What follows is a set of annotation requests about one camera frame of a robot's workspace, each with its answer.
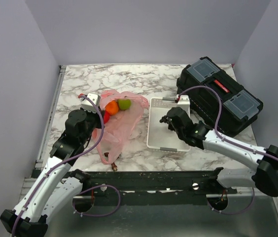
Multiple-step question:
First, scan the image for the pink plastic bag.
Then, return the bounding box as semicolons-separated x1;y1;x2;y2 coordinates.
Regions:
96;89;149;165

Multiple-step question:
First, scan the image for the dark fake grape bunch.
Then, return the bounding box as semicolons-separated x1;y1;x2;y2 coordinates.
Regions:
159;116;170;124

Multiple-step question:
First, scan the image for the green fake apple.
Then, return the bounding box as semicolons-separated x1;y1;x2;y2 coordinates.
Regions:
117;99;131;111

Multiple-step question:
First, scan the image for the orange fake tangerine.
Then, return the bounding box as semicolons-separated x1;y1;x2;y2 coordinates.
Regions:
105;101;119;116

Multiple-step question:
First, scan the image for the black plastic toolbox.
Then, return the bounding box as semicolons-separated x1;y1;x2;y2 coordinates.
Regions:
176;57;263;137

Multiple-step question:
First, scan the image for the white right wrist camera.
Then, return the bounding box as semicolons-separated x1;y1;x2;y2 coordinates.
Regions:
175;95;190;111

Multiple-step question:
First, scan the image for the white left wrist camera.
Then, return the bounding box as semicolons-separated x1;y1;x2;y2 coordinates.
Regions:
78;93;101;113

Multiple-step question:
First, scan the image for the brown toy faucet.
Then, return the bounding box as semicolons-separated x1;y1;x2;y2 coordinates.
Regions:
104;152;118;172

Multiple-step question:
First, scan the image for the red fake apple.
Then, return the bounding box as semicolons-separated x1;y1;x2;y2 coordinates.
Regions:
103;111;110;124

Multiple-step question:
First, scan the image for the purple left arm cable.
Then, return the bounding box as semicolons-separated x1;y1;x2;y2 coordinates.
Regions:
11;93;121;237

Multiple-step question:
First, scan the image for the white perforated plastic basket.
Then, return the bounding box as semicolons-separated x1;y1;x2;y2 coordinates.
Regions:
146;97;190;153

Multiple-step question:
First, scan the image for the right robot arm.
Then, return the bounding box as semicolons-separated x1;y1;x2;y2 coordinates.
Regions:
160;107;278;197

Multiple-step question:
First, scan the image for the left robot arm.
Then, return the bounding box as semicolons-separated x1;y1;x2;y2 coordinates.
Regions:
0;108;104;237

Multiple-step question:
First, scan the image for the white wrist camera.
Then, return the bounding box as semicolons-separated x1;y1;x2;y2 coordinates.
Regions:
175;95;190;111
78;93;101;113

